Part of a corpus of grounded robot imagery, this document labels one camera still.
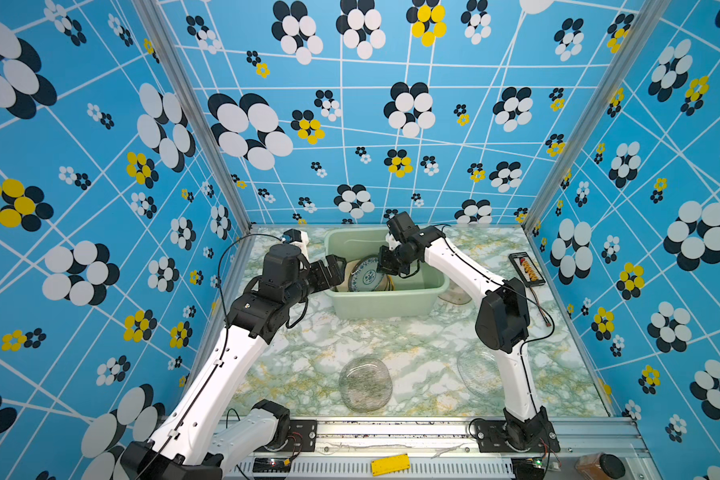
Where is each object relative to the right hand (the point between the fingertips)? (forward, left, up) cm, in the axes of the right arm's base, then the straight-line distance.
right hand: (377, 268), depth 92 cm
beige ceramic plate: (+3, +9, -4) cm, 11 cm away
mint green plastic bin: (-13, -11, +5) cm, 18 cm away
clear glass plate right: (-27, -29, -13) cm, 42 cm away
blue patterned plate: (-1, +4, -2) cm, 5 cm away
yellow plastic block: (-49, -3, -12) cm, 51 cm away
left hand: (-12, +11, +18) cm, 24 cm away
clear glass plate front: (-31, +4, -13) cm, 34 cm away
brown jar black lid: (-49, -47, -5) cm, 68 cm away
